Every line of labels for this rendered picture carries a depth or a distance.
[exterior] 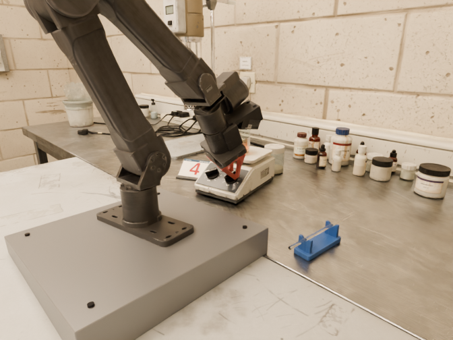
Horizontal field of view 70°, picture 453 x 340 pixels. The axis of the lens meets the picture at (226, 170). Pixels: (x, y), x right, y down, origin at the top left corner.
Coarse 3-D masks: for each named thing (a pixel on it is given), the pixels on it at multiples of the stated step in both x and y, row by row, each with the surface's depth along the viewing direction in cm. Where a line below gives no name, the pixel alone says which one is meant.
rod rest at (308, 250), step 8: (328, 224) 60; (328, 232) 61; (336, 232) 59; (312, 240) 54; (320, 240) 59; (328, 240) 59; (336, 240) 59; (296, 248) 57; (304, 248) 56; (312, 248) 57; (320, 248) 57; (328, 248) 58; (304, 256) 55; (312, 256) 55
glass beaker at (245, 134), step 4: (240, 132) 80; (244, 132) 81; (248, 132) 81; (244, 136) 81; (248, 136) 82; (244, 140) 81; (248, 140) 82; (244, 144) 82; (248, 144) 82; (248, 148) 83; (248, 152) 83
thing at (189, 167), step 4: (184, 164) 95; (188, 164) 94; (192, 164) 94; (196, 164) 94; (200, 164) 93; (204, 164) 93; (184, 168) 94; (188, 168) 94; (192, 168) 93; (196, 168) 93; (200, 168) 93; (204, 168) 92; (180, 172) 93; (184, 172) 93; (188, 172) 93; (192, 172) 92; (196, 172) 92; (200, 172) 92
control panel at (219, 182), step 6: (210, 168) 83; (234, 168) 80; (204, 174) 82; (222, 174) 80; (240, 174) 78; (246, 174) 78; (198, 180) 81; (204, 180) 80; (210, 180) 80; (216, 180) 79; (222, 180) 78; (240, 180) 77; (210, 186) 78; (216, 186) 78; (222, 186) 77; (228, 186) 77; (234, 186) 76; (234, 192) 75
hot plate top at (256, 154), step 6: (252, 150) 87; (258, 150) 87; (264, 150) 87; (270, 150) 87; (246, 156) 82; (252, 156) 82; (258, 156) 82; (264, 156) 83; (246, 162) 79; (252, 162) 79
